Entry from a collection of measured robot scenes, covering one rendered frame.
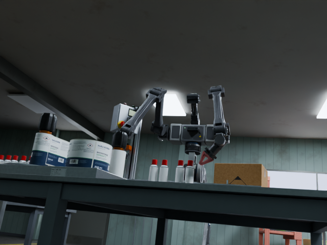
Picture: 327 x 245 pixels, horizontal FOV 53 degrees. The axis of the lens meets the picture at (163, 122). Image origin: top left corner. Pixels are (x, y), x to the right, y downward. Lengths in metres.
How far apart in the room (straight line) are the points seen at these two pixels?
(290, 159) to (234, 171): 7.34
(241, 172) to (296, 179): 7.24
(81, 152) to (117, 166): 0.37
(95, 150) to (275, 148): 8.21
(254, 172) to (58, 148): 1.16
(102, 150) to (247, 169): 0.98
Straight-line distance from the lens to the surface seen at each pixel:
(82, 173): 1.36
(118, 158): 1.83
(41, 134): 1.73
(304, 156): 9.51
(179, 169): 1.99
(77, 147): 1.53
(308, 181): 9.38
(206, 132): 2.70
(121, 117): 2.29
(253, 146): 9.47
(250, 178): 2.12
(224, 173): 2.16
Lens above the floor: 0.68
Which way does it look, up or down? 18 degrees up
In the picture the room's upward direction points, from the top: 6 degrees clockwise
